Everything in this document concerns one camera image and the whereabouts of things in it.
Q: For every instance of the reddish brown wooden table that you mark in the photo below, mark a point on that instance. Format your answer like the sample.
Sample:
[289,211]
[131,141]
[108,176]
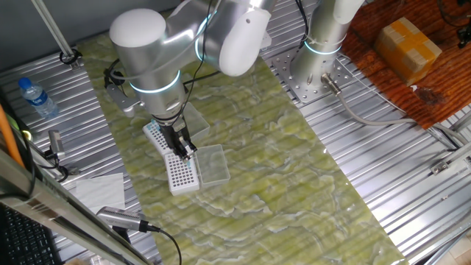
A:
[452,92]

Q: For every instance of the orange tube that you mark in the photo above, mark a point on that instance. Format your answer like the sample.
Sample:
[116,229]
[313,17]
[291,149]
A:
[10,138]

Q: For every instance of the black keyboard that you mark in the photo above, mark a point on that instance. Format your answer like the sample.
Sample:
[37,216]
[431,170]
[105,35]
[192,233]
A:
[25,243]

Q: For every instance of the white pipette tip rack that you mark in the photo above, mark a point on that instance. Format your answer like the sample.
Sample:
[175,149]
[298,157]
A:
[156,141]
[180,176]

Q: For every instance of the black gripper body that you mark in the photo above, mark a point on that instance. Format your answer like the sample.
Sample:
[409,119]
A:
[173,134]

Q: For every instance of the aluminium profile with bracket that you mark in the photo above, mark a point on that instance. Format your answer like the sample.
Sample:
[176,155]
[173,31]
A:
[439,167]

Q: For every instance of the black clamp tool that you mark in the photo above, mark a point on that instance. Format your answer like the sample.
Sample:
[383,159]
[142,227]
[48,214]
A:
[59,169]

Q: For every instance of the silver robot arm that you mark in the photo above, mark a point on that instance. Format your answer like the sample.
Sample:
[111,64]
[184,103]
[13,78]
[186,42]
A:
[147,66]

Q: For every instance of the white paper sheet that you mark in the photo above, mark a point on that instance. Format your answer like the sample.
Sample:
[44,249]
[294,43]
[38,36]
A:
[99,191]

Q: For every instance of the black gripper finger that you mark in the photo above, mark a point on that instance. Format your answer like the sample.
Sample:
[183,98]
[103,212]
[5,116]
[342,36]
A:
[182,154]
[188,146]

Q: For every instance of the clear plastic box lid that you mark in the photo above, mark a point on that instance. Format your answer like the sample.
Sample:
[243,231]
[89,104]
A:
[198,125]
[212,167]

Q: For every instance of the large silver camera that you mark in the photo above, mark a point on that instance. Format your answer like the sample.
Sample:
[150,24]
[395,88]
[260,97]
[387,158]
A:
[117,218]

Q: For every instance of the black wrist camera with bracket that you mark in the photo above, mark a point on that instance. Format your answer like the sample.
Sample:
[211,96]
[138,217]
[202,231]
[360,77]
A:
[123,101]

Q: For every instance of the clear water bottle blue cap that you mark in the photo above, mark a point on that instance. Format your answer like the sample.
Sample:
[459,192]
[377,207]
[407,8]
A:
[40,101]

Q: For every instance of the small silver side camera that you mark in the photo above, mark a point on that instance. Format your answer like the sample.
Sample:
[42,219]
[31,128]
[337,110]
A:
[56,141]

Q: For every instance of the aluminium pole with black clamp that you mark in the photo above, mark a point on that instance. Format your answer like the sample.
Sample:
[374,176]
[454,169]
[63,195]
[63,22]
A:
[54,29]

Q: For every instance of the green marble pattern mat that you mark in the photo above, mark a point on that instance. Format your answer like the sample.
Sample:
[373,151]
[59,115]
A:
[276,184]

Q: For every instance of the cardboard box with yellow tape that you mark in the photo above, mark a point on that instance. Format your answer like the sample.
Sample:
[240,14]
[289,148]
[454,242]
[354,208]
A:
[404,51]

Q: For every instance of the aluminium frame beam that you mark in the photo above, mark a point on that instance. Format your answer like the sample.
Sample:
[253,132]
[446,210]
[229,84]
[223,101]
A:
[44,204]

